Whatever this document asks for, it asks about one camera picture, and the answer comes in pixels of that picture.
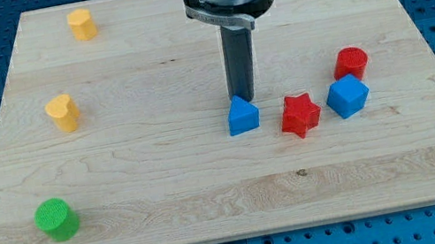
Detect red cylinder block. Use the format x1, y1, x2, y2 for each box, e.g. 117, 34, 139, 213
333, 47, 369, 80

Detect wooden board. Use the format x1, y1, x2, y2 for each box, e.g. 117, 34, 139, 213
0, 0, 435, 244

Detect yellow hexagon block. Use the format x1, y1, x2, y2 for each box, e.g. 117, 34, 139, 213
66, 8, 98, 41

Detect blue triangle block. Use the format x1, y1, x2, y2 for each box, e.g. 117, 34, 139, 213
228, 95, 260, 136

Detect red star block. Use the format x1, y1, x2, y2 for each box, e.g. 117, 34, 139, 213
281, 92, 321, 139

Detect blue cube block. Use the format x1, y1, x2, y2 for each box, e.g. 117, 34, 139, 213
326, 73, 370, 118

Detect yellow heart block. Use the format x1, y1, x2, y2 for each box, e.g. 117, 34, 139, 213
44, 94, 80, 132

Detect green cylinder block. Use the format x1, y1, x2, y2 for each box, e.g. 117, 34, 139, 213
34, 197, 80, 242

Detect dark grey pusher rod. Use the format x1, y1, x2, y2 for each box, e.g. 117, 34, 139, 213
220, 27, 255, 102

